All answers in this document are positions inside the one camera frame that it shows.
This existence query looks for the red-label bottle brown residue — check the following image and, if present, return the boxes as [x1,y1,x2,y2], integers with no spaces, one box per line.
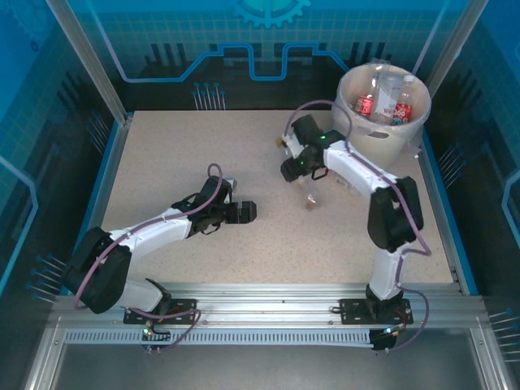
[302,170,361,210]

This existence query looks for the slim red-label clear bottle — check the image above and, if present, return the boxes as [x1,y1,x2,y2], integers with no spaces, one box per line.
[355,72,377,119]

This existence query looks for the Qoo cartoon label bottle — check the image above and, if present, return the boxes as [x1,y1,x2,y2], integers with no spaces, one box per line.
[389,74,416,126]

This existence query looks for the white plastic bin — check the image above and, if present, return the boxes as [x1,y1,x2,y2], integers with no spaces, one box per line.
[331,59,432,170]

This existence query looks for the black base electronics board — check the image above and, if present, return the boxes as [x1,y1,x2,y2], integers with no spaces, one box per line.
[369,323,407,353]
[140,324,174,354]

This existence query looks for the grey metal base tray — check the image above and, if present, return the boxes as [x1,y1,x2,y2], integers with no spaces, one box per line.
[24,328,505,390]

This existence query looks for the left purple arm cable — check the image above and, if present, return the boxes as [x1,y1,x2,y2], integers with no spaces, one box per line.
[72,162,203,353]

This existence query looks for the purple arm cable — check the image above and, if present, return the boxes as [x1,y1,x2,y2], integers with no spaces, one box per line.
[284,100,432,353]
[72,162,203,353]

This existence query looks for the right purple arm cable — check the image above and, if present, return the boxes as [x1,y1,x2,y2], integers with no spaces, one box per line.
[284,100,432,353]

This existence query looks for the aluminium front rail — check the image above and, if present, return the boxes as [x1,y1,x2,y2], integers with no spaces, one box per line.
[52,282,487,331]

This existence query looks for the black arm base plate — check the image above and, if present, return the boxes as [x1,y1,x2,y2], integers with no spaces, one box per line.
[338,298,414,326]
[123,298,199,326]

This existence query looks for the slotted grey cable duct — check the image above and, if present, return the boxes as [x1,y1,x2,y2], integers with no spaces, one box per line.
[63,327,377,347]

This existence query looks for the aluminium table side rail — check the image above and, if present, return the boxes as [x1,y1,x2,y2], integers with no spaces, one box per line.
[418,133,479,296]
[83,113,135,245]

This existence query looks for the aluminium frame post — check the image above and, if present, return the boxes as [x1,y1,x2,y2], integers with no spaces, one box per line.
[44,0,133,125]
[416,0,491,89]

